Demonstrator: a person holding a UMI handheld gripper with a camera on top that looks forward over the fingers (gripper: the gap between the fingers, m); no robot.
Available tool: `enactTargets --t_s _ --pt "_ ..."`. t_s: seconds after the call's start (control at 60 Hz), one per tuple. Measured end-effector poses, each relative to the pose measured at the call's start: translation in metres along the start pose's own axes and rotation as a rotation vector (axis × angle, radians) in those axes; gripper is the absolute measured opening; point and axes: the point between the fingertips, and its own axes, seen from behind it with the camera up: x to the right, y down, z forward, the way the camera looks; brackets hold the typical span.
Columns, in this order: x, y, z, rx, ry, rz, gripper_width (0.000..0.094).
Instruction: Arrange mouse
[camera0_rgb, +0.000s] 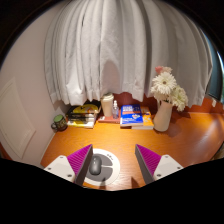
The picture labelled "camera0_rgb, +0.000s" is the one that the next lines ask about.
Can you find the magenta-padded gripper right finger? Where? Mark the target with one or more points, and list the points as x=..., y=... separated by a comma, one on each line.
x=165, y=166

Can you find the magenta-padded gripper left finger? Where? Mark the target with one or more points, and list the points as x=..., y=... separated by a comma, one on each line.
x=61, y=165

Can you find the black computer mouse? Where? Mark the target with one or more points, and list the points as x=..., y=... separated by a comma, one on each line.
x=95, y=165

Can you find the green and black mug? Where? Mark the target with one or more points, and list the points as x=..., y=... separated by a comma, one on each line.
x=60, y=122

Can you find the yellow and white book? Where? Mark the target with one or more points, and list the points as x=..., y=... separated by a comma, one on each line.
x=80, y=124

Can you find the white ceramic vase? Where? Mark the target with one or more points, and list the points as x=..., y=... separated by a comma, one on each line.
x=162, y=118

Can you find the orange yellow book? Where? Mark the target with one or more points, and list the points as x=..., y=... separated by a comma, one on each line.
x=147, y=120

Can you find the yellow and black book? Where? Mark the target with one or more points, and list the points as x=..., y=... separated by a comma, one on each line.
x=86, y=108

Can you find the red book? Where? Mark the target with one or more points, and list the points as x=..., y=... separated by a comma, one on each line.
x=106, y=119

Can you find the clear sanitizer bottle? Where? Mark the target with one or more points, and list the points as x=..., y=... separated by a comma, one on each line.
x=115, y=111

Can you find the white lidded tumbler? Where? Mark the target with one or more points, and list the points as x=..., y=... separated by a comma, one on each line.
x=107, y=105

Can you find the white curtain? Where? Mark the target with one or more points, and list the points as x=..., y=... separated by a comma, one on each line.
x=126, y=46

